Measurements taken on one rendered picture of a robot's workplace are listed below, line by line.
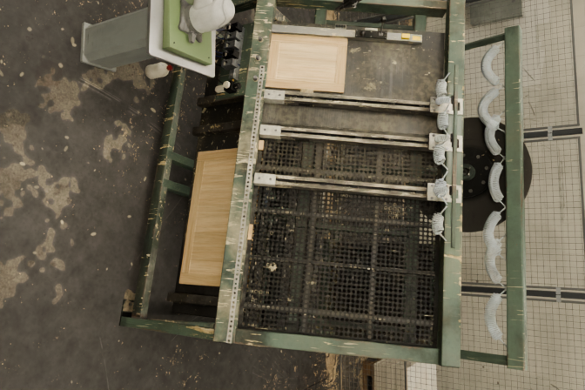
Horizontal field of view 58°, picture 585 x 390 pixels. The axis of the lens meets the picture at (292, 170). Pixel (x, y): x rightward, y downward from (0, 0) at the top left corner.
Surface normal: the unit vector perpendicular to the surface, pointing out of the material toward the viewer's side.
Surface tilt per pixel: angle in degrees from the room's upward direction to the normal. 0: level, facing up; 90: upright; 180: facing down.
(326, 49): 59
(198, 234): 90
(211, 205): 90
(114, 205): 0
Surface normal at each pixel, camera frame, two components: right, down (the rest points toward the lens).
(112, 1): 0.84, -0.06
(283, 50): -0.03, -0.25
